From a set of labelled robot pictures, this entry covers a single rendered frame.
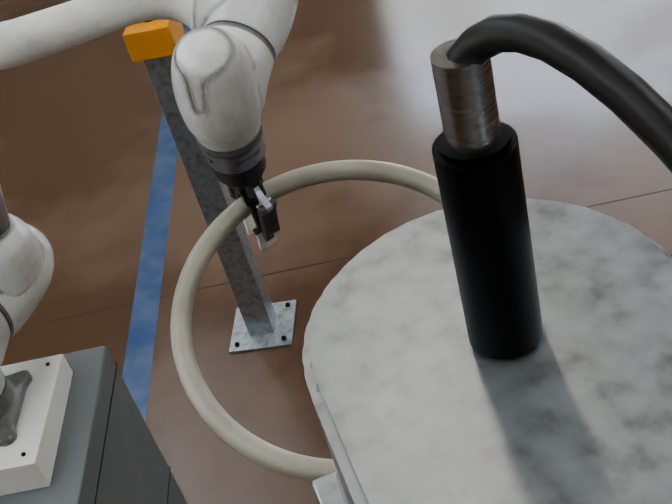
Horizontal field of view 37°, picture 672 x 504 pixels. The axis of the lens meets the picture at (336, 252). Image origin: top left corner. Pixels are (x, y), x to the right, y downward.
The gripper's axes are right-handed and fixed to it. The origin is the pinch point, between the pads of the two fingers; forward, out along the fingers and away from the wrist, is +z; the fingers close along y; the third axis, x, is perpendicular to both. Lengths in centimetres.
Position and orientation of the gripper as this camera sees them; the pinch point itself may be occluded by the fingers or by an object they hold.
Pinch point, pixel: (259, 226)
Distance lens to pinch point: 155.7
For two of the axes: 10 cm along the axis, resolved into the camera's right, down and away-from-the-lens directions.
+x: 8.1, -5.5, 2.2
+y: 5.8, 6.8, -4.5
